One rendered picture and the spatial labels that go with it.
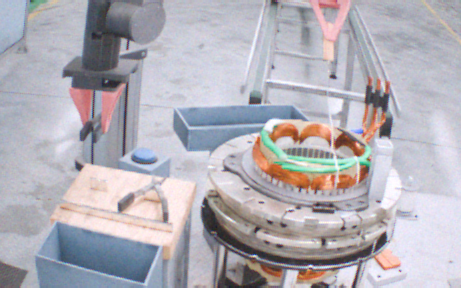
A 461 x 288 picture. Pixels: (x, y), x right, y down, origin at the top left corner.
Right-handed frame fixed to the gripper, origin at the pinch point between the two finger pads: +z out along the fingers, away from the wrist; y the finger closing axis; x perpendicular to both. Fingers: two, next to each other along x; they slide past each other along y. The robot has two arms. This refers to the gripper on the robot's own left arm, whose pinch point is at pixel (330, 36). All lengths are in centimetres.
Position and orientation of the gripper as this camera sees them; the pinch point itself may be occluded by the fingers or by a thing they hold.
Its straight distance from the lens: 104.6
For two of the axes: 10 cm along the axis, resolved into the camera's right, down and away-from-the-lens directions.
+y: 1.7, -0.1, 9.9
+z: -0.6, 10.0, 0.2
